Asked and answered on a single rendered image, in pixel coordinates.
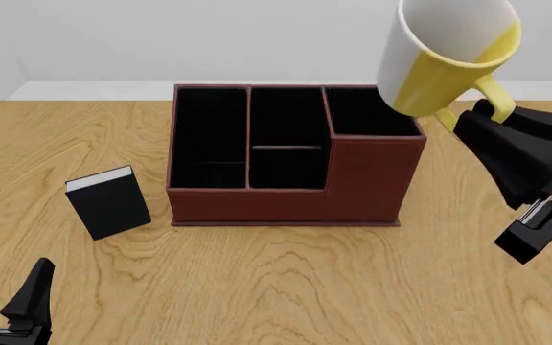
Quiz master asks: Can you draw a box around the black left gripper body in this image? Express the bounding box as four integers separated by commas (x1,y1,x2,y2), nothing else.
0,320,54,345

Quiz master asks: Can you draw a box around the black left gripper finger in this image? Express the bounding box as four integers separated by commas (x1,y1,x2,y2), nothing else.
0,256,57,328

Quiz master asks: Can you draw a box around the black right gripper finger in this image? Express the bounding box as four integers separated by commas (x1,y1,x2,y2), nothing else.
452,109,552,212
471,98,552,153

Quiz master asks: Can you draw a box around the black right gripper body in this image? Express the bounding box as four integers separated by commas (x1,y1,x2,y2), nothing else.
493,153,552,266

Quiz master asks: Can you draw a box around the yellow and white mug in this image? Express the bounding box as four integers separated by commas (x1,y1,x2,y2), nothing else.
375,0,523,131

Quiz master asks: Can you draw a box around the red-brown desk caddy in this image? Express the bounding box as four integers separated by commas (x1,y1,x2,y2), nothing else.
166,83,428,229

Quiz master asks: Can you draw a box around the black book with white pages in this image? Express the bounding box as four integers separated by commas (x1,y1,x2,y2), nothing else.
63,164,153,242

